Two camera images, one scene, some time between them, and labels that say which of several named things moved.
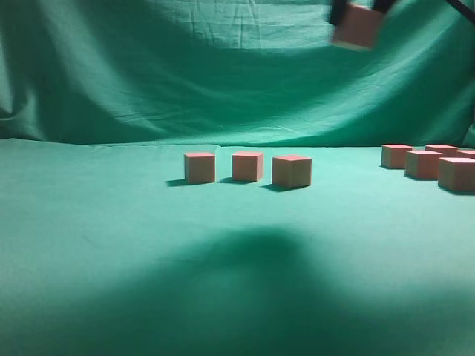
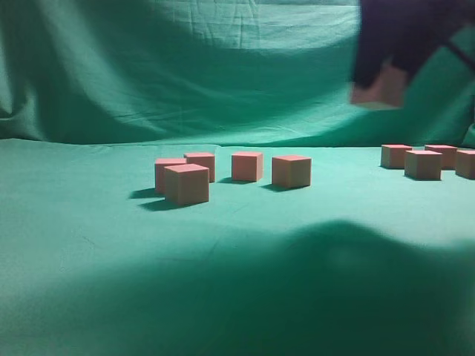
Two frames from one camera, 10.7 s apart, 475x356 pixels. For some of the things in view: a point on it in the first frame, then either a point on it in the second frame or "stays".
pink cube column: (421, 165) stays
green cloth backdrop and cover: (105, 250) stays
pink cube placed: (361, 27) -> (159, 171)
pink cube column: (456, 174) -> (387, 92)
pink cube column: (447, 150) stays
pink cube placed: (292, 171) stays
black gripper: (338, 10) -> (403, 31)
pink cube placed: (247, 166) stays
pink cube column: (394, 155) stays
